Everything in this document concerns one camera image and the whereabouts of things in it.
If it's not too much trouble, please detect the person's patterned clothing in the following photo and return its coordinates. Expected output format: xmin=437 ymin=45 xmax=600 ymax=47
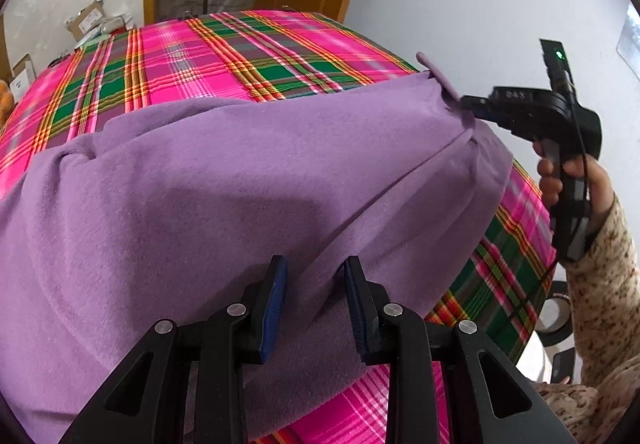
xmin=530 ymin=374 xmax=640 ymax=444

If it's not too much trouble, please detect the black tape roll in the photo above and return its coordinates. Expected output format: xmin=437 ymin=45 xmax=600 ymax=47
xmin=535 ymin=281 xmax=576 ymax=336

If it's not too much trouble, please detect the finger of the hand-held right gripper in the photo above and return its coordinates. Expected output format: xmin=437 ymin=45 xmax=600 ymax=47
xmin=460 ymin=95 xmax=501 ymax=123

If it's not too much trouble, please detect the shiny wall sheet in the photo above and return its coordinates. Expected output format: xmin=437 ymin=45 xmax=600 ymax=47
xmin=617 ymin=6 xmax=640 ymax=74

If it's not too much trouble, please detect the purple sweater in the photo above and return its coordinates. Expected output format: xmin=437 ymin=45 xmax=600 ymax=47
xmin=0 ymin=52 xmax=515 ymax=444

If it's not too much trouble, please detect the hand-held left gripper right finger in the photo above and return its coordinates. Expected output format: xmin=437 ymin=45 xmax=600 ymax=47
xmin=342 ymin=256 xmax=576 ymax=444

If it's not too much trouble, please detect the grey plastic parcel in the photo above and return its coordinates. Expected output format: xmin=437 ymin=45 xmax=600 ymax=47
xmin=100 ymin=16 xmax=133 ymax=34

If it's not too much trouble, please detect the person's right forearm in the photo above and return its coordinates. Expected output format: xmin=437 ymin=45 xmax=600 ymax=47
xmin=564 ymin=194 xmax=640 ymax=392

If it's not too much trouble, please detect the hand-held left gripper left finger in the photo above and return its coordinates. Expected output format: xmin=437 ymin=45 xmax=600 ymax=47
xmin=57 ymin=255 xmax=290 ymax=444

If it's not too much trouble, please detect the person's right hand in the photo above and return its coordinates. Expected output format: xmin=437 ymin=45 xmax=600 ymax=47
xmin=532 ymin=141 xmax=616 ymax=223

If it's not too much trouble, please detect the white cardboard box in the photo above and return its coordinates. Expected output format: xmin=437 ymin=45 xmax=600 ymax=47
xmin=10 ymin=54 xmax=36 ymax=97

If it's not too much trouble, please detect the brown cardboard parcel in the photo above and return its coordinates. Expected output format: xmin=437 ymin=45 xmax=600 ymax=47
xmin=65 ymin=0 xmax=106 ymax=39

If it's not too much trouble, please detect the pink plaid sheet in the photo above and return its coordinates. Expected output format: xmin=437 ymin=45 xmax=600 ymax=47
xmin=0 ymin=10 xmax=558 ymax=444

